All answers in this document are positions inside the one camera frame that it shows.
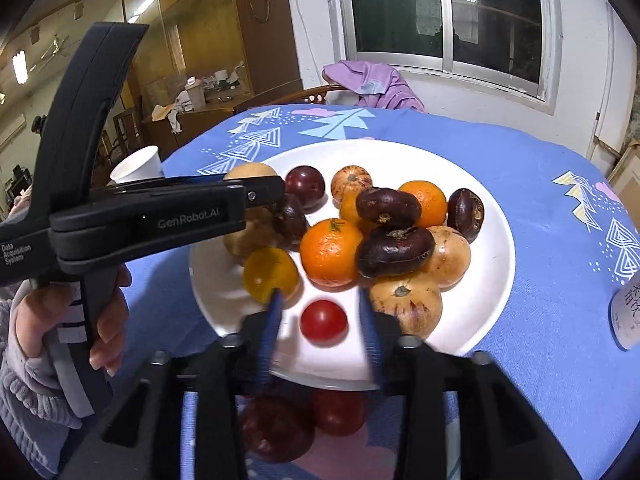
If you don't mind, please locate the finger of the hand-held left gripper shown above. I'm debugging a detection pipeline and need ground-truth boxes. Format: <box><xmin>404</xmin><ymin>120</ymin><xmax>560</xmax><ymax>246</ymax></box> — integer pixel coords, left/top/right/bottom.
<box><xmin>107</xmin><ymin>174</ymin><xmax>236</xmax><ymax>193</ymax></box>
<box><xmin>245</xmin><ymin>177</ymin><xmax>287</xmax><ymax>211</ymax></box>

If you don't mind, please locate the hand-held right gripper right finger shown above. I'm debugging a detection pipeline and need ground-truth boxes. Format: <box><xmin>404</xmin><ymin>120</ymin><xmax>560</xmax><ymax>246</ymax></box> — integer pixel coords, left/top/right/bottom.
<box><xmin>359</xmin><ymin>290</ymin><xmax>583</xmax><ymax>480</ymax></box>

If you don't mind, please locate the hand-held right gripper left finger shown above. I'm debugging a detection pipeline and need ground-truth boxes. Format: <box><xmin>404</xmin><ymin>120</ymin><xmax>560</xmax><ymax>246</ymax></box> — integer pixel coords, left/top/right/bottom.
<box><xmin>57</xmin><ymin>289</ymin><xmax>286</xmax><ymax>480</ymax></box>

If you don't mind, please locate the tan oval fruit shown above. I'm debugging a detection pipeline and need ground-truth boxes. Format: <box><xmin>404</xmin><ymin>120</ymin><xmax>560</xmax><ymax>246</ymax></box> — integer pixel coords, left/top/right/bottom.
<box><xmin>223</xmin><ymin>161</ymin><xmax>278</xmax><ymax>181</ymax></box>

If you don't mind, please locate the dark mangosteen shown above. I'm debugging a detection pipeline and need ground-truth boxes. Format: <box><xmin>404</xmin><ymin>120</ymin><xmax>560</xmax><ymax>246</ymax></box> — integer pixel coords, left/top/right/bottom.
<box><xmin>272</xmin><ymin>192</ymin><xmax>311</xmax><ymax>251</ymax></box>
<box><xmin>355</xmin><ymin>187</ymin><xmax>422</xmax><ymax>226</ymax></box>

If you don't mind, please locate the dark red plum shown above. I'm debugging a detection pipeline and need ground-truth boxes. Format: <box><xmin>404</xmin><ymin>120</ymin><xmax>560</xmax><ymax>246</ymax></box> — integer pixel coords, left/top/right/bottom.
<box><xmin>284</xmin><ymin>165</ymin><xmax>327</xmax><ymax>201</ymax></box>
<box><xmin>241</xmin><ymin>394</ymin><xmax>316</xmax><ymax>463</ymax></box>

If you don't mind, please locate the red tomato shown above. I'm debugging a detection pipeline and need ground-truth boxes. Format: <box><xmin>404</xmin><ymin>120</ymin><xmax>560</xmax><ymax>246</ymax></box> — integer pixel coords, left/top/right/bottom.
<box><xmin>300</xmin><ymin>300</ymin><xmax>349</xmax><ymax>347</ymax></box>
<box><xmin>310</xmin><ymin>390</ymin><xmax>368</xmax><ymax>437</ymax></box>

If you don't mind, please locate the yellow brown speckled fruit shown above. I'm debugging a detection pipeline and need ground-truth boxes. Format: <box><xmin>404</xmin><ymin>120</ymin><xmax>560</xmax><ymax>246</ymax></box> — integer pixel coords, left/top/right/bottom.
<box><xmin>222</xmin><ymin>210</ymin><xmax>286</xmax><ymax>266</ymax></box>

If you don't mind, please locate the yellow tomato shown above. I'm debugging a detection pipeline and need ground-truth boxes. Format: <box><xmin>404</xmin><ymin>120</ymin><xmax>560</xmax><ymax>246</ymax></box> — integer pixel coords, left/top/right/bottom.
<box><xmin>242</xmin><ymin>246</ymin><xmax>301</xmax><ymax>305</ymax></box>

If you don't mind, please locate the small orange tangerine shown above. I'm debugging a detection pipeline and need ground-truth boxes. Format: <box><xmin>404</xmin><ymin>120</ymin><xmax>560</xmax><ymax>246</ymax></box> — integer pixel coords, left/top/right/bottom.
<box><xmin>339</xmin><ymin>187</ymin><xmax>381</xmax><ymax>233</ymax></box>
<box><xmin>397</xmin><ymin>180</ymin><xmax>448</xmax><ymax>228</ymax></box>

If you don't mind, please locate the small striped pepino melon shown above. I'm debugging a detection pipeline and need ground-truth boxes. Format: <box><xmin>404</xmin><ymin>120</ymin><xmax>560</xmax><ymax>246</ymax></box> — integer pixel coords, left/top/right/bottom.
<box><xmin>330</xmin><ymin>165</ymin><xmax>373</xmax><ymax>203</ymax></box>

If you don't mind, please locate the large orange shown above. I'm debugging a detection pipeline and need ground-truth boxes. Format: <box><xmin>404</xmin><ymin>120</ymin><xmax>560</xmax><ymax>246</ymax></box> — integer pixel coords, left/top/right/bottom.
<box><xmin>299</xmin><ymin>217</ymin><xmax>364</xmax><ymax>289</ymax></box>

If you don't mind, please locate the dark purple water chestnut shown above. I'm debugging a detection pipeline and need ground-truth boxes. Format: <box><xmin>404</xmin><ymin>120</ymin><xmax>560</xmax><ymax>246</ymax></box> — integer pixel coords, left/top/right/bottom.
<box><xmin>355</xmin><ymin>226</ymin><xmax>436</xmax><ymax>279</ymax></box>
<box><xmin>446</xmin><ymin>188</ymin><xmax>485</xmax><ymax>243</ymax></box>

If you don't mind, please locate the white oval plate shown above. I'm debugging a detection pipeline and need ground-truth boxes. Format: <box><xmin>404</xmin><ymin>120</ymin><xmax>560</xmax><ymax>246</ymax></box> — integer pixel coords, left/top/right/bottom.
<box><xmin>189</xmin><ymin>139</ymin><xmax>516</xmax><ymax>392</ymax></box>

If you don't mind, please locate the person's left hand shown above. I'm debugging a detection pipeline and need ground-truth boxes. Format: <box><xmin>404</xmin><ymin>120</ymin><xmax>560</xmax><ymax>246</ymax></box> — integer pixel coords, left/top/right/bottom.
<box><xmin>12</xmin><ymin>264</ymin><xmax>132</xmax><ymax>377</ymax></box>

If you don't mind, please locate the white paper cup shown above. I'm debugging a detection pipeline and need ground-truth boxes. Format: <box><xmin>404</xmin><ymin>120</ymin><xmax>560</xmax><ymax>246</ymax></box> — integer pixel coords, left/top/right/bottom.
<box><xmin>109</xmin><ymin>146</ymin><xmax>165</xmax><ymax>184</ymax></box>

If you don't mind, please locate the white crumpled cloth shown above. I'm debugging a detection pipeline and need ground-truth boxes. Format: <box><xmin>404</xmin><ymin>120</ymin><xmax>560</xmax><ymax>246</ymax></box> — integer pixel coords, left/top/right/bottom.
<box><xmin>150</xmin><ymin>102</ymin><xmax>186</xmax><ymax>133</ymax></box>

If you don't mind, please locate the dark wooden chair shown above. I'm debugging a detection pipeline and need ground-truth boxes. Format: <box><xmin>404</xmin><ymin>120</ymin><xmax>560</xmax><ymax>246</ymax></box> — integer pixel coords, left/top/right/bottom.
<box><xmin>102</xmin><ymin>107</ymin><xmax>143</xmax><ymax>158</ymax></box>

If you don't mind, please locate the purple cloth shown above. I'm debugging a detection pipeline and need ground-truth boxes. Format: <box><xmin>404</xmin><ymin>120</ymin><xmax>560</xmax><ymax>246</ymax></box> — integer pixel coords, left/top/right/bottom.
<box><xmin>322</xmin><ymin>59</ymin><xmax>425</xmax><ymax>112</ymax></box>

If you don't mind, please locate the wooden glass-door cabinet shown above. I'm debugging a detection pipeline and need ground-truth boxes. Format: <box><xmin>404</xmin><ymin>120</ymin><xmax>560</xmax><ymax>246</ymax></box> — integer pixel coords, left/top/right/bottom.
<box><xmin>120</xmin><ymin>0</ymin><xmax>303</xmax><ymax>148</ymax></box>

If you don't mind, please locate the ceiling fan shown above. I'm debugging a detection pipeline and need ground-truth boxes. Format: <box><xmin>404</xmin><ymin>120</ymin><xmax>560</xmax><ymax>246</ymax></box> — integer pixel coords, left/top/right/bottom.
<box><xmin>30</xmin><ymin>35</ymin><xmax>71</xmax><ymax>68</ymax></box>

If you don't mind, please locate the sliding glass window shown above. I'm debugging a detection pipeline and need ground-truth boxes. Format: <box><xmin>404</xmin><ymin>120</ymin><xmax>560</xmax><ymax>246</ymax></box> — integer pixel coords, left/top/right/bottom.
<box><xmin>330</xmin><ymin>0</ymin><xmax>558</xmax><ymax>113</ymax></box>

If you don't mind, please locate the white drink can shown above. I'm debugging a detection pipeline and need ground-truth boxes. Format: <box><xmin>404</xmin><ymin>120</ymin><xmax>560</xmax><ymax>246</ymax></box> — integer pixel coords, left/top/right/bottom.
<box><xmin>609</xmin><ymin>270</ymin><xmax>640</xmax><ymax>352</ymax></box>

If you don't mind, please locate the white pole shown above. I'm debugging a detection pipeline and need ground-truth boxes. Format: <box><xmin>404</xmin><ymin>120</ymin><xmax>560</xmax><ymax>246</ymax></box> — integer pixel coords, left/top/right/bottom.
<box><xmin>592</xmin><ymin>7</ymin><xmax>618</xmax><ymax>161</ymax></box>

